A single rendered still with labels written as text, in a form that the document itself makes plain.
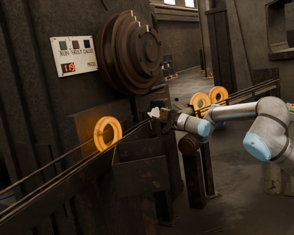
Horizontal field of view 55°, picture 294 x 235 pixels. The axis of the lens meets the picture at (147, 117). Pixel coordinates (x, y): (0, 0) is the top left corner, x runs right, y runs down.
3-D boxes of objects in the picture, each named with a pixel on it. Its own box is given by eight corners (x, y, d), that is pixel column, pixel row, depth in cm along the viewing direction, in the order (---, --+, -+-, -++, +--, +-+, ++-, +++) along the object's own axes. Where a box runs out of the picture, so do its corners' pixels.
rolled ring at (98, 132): (108, 161, 142) (104, 160, 144) (126, 136, 154) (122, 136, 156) (92, 132, 132) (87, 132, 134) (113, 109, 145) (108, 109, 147)
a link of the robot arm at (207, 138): (216, 131, 169) (213, 123, 158) (206, 147, 167) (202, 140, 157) (202, 124, 174) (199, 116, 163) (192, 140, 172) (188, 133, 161)
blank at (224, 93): (206, 89, 203) (208, 90, 200) (223, 83, 208) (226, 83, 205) (210, 110, 207) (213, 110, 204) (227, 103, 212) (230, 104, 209)
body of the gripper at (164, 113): (165, 105, 167) (184, 110, 162) (163, 118, 170) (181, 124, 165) (158, 108, 161) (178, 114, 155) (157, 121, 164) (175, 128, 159)
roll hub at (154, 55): (134, 80, 150) (124, 26, 144) (159, 73, 173) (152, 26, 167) (143, 79, 147) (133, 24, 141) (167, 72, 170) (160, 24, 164)
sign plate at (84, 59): (58, 77, 132) (49, 38, 128) (95, 70, 153) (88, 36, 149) (61, 76, 131) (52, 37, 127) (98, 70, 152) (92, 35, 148)
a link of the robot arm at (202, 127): (206, 140, 156) (203, 134, 147) (185, 133, 162) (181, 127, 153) (212, 125, 158) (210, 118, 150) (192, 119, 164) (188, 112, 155)
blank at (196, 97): (187, 96, 198) (190, 96, 195) (206, 89, 203) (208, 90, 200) (192, 117, 201) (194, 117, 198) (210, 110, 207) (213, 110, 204)
